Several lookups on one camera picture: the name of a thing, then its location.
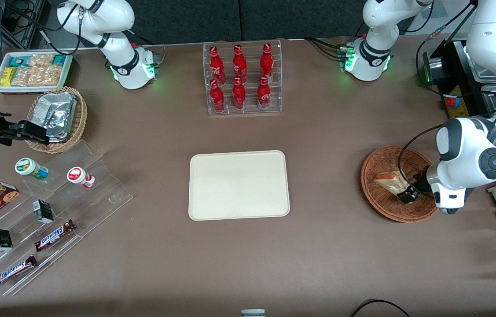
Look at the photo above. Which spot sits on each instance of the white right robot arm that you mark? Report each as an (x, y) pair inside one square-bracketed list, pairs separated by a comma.
[(120, 48)]

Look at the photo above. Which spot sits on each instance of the small black drink carton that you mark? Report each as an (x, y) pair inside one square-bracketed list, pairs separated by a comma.
[(43, 211), (0, 240)]

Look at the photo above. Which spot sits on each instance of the stacked aluminium foil containers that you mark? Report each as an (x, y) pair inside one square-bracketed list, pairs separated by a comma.
[(56, 116)]

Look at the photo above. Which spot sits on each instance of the light tan wicker basket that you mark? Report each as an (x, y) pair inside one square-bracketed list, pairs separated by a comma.
[(81, 114)]

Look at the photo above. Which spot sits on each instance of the clear acrylic bottle rack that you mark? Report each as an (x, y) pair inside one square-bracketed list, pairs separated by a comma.
[(252, 66)]

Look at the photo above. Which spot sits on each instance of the green lid yogurt cup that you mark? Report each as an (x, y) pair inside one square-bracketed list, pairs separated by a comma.
[(30, 168)]

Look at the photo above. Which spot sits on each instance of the red lid yogurt cup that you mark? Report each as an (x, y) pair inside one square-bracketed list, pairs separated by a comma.
[(78, 176)]

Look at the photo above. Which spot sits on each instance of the triangle sandwich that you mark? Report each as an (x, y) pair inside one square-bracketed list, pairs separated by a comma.
[(388, 181)]

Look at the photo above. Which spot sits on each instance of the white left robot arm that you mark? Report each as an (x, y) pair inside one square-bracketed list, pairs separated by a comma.
[(472, 149)]

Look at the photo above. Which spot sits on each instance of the red cola bottle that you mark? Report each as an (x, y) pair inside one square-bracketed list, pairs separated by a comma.
[(267, 64), (263, 94), (240, 65), (217, 99), (217, 66), (239, 96)]

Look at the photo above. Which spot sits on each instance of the teal snack packet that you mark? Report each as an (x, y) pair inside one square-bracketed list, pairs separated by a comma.
[(18, 61), (59, 60)]

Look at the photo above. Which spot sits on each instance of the clear granola snack packet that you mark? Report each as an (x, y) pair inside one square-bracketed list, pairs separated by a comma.
[(22, 77), (45, 75), (41, 60)]

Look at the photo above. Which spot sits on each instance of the black food warmer machine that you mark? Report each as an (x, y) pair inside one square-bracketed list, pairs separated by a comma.
[(452, 57)]

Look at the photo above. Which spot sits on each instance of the yellow control box red button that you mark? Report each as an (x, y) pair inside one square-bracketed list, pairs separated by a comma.
[(455, 111)]

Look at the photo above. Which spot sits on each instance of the cream plastic tray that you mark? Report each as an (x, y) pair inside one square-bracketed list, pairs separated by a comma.
[(239, 185)]

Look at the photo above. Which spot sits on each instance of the brown round wicker basket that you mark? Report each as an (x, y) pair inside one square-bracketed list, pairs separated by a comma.
[(380, 207)]

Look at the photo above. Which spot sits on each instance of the yellow snack bar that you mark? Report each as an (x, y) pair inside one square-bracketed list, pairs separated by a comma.
[(8, 76)]

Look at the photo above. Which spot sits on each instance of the Snickers chocolate bar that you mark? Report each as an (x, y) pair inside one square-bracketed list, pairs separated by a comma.
[(13, 270), (54, 235)]

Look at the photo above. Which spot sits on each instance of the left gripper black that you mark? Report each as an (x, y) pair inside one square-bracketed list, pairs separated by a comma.
[(419, 182)]

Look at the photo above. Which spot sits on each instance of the clear acrylic stepped display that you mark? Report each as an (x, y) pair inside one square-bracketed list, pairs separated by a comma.
[(98, 193)]

